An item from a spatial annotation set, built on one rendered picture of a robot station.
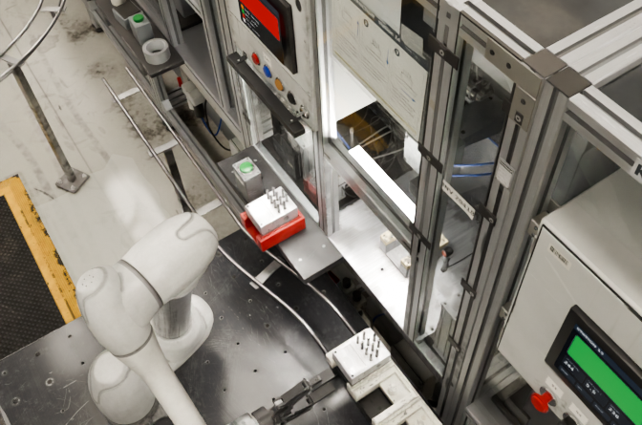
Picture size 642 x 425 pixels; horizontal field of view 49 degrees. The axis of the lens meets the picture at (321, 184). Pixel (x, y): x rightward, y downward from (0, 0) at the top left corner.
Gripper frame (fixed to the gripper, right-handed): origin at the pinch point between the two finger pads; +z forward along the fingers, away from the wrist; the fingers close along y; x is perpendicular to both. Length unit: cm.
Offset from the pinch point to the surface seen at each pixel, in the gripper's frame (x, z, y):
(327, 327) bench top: 23.2, 15.1, -22.1
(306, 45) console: 40, 25, 75
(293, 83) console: 48, 25, 58
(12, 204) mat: 191, -59, -88
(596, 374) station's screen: -49, 23, 71
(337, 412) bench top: -1.1, 2.9, -22.3
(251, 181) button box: 62, 15, 11
